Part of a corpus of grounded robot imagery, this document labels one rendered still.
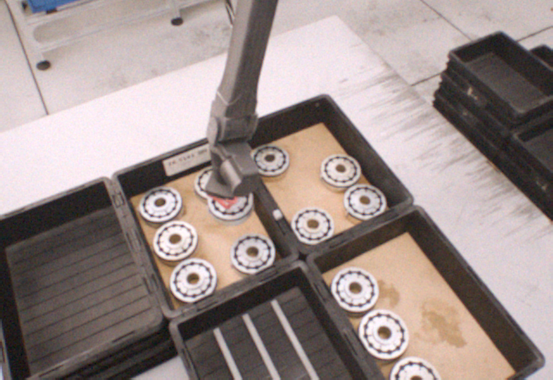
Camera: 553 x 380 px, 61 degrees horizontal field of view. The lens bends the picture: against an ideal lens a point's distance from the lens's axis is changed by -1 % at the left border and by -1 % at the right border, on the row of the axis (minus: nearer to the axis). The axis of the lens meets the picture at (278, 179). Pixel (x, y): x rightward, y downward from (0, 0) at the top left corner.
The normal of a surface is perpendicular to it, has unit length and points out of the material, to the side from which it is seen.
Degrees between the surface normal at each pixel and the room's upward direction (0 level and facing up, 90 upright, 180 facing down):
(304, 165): 0
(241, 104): 88
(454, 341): 0
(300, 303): 0
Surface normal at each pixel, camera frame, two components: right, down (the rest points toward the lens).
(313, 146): 0.00, -0.58
